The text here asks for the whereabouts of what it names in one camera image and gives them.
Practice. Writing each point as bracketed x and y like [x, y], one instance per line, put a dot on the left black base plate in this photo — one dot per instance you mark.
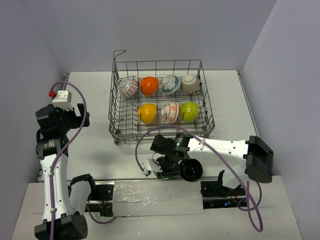
[100, 195]

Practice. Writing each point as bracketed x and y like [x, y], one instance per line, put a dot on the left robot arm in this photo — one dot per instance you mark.
[65, 203]

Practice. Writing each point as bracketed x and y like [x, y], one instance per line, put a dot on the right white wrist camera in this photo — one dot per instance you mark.
[149, 166]

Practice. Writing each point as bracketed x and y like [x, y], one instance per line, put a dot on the orange bowl white inside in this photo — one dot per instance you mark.
[149, 85]

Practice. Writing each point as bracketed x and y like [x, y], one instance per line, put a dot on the orange white patterned bowl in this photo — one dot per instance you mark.
[170, 112]

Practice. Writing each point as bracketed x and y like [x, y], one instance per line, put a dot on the grey wire dish rack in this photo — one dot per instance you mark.
[125, 124]

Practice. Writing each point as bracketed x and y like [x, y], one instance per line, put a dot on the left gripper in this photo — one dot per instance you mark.
[75, 119]

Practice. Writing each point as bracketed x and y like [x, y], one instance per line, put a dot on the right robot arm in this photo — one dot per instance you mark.
[244, 160]

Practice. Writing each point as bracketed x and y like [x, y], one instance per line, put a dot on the lime green bowl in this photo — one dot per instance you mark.
[189, 111]

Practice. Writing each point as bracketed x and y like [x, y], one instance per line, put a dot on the black glossy bowl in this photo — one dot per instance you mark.
[191, 170]

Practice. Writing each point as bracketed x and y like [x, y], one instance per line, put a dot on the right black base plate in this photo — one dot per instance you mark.
[215, 196]

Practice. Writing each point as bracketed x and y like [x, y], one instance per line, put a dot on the blue floral bowl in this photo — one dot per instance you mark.
[170, 84]

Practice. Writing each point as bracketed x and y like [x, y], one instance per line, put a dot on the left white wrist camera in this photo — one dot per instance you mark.
[61, 99]

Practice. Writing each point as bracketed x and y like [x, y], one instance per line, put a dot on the grey patterned bowl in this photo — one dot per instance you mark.
[190, 84]

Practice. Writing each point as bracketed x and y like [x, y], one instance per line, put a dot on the blue triangle pattern bowl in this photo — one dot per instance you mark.
[128, 87]

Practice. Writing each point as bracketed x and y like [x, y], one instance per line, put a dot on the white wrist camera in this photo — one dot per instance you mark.
[149, 166]
[61, 99]

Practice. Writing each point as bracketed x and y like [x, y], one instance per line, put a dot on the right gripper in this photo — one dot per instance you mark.
[166, 173]

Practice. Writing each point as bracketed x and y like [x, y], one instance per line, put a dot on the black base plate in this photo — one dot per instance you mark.
[215, 196]
[100, 195]

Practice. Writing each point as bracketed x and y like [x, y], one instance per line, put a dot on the yellow-orange bowl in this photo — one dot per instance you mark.
[147, 112]

